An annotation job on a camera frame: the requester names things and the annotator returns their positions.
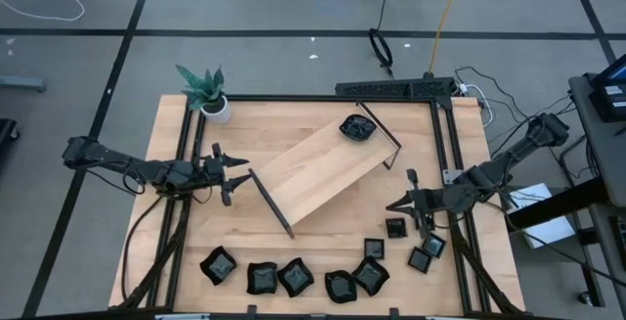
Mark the green potted plant leaves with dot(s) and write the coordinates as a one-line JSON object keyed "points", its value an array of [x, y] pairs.
{"points": [[205, 90]]}

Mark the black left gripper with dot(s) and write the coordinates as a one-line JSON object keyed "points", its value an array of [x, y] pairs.
{"points": [[217, 175]]}

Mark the white plant pot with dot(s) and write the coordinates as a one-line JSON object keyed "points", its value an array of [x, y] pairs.
{"points": [[220, 114]]}

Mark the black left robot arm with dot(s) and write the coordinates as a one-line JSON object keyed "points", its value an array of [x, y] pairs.
{"points": [[147, 170]]}

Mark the black aluminium table frame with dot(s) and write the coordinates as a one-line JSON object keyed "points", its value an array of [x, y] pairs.
{"points": [[293, 98]]}

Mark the black wavy-edged plate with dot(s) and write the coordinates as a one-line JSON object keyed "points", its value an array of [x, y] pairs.
{"points": [[341, 286], [262, 278], [371, 275], [218, 265], [295, 277], [358, 127]]}

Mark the black square mini plate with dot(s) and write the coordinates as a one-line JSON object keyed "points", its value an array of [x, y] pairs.
{"points": [[433, 244], [374, 248], [396, 227], [420, 260]]}

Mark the black laptop blue screen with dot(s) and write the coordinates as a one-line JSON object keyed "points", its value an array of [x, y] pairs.
{"points": [[617, 71]]}

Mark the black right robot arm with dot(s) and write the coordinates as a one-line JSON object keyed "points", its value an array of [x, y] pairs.
{"points": [[513, 156]]}

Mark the grey cart top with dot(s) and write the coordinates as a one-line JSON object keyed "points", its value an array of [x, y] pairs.
{"points": [[599, 149]]}

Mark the silver frame bracket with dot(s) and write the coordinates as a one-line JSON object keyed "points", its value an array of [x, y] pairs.
{"points": [[182, 317], [444, 318]]}

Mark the silver mounting plate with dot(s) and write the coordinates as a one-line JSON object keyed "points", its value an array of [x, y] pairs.
{"points": [[451, 176]]}

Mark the black cart frame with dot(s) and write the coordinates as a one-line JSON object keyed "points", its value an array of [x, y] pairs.
{"points": [[552, 205]]}

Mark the white paper sheet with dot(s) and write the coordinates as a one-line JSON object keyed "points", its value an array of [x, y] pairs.
{"points": [[548, 227]]}

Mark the black table clamp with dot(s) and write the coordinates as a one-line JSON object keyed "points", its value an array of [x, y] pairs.
{"points": [[252, 311], [393, 312]]}

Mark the black device with labels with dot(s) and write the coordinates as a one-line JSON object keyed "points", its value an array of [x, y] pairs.
{"points": [[609, 102]]}

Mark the wooden shelf riser black legs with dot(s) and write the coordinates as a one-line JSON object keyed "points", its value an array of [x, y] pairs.
{"points": [[318, 173]]}

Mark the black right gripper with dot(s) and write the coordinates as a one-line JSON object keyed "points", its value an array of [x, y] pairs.
{"points": [[435, 201]]}

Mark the grey flat bar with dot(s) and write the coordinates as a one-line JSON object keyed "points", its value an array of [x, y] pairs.
{"points": [[22, 83]]}

